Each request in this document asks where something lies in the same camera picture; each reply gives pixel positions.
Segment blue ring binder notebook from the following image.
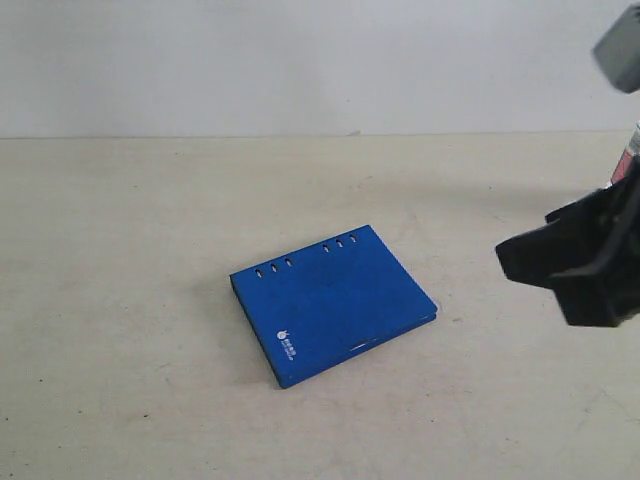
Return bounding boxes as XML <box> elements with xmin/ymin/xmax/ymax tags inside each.
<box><xmin>230</xmin><ymin>225</ymin><xmax>438</xmax><ymax>388</ymax></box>

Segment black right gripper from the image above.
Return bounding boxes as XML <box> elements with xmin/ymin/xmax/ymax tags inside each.
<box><xmin>495</xmin><ymin>156</ymin><xmax>639</xmax><ymax>328</ymax></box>

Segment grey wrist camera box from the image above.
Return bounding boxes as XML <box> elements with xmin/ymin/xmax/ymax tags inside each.
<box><xmin>592</xmin><ymin>2</ymin><xmax>639</xmax><ymax>94</ymax></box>

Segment clear plastic water bottle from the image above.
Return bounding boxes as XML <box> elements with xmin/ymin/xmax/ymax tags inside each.
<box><xmin>607</xmin><ymin>121</ymin><xmax>640</xmax><ymax>187</ymax></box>

